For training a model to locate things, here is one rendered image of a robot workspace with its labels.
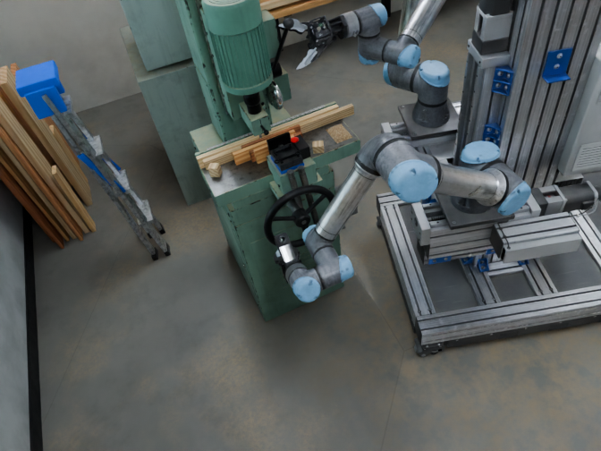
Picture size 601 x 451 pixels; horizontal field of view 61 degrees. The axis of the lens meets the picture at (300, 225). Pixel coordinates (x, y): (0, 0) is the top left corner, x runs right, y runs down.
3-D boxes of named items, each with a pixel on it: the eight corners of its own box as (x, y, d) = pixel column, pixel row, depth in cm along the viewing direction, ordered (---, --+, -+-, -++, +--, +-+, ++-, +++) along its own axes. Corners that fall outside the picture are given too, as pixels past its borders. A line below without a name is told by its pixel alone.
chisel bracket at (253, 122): (255, 140, 190) (250, 122, 184) (242, 121, 199) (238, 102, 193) (273, 133, 192) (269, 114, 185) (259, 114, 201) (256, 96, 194)
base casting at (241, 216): (233, 228, 200) (228, 212, 193) (193, 147, 237) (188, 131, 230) (335, 186, 208) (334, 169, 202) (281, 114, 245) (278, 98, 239)
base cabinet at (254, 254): (264, 323, 252) (233, 229, 199) (227, 244, 289) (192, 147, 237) (345, 286, 261) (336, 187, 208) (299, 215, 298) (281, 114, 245)
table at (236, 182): (225, 225, 183) (222, 214, 179) (201, 175, 203) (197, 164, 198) (373, 165, 195) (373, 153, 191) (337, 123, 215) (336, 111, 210)
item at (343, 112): (207, 170, 195) (203, 162, 192) (205, 167, 196) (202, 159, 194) (354, 114, 208) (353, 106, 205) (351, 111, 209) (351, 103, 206)
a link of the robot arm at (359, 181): (369, 112, 143) (292, 239, 167) (388, 133, 135) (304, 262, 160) (398, 121, 149) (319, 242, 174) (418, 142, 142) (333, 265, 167)
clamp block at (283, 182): (283, 196, 185) (278, 177, 179) (268, 174, 194) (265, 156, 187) (318, 181, 188) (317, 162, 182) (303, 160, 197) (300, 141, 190)
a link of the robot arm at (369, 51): (381, 71, 176) (381, 41, 168) (353, 63, 181) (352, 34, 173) (393, 60, 180) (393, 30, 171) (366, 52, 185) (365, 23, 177)
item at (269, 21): (261, 62, 195) (254, 24, 184) (253, 52, 201) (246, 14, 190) (282, 55, 197) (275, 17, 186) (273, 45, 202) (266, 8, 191)
